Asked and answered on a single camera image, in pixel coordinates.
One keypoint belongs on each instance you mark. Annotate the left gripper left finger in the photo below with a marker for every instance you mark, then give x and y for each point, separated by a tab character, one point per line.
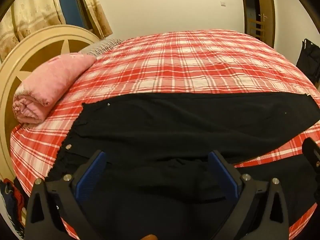
55	202

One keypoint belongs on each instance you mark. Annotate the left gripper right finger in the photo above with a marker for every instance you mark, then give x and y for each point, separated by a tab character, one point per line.
259	207

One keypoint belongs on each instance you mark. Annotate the black pants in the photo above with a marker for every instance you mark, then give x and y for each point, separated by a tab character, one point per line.
156	180

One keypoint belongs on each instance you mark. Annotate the clothes pile beside bed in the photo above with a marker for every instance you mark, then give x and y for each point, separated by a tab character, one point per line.
15	201

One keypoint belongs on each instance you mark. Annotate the black hanging bag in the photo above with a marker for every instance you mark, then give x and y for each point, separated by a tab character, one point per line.
308	61

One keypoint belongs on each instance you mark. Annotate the pink folded blanket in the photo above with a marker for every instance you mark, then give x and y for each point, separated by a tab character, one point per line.
43	88

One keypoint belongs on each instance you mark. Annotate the red plaid bed sheet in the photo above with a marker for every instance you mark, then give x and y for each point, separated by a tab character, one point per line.
207	61

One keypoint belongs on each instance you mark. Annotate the brown wooden door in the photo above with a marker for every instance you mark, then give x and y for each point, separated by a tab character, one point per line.
260	20

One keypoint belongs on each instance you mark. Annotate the cream wooden headboard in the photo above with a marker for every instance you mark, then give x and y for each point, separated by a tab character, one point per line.
33	51

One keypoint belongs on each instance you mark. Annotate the striped grey pillow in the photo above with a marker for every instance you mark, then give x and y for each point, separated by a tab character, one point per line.
101	47

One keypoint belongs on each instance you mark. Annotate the dark window pane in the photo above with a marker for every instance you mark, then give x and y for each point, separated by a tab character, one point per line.
73	13

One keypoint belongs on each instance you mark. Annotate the beige patterned curtain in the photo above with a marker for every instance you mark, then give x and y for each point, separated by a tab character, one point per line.
25	17

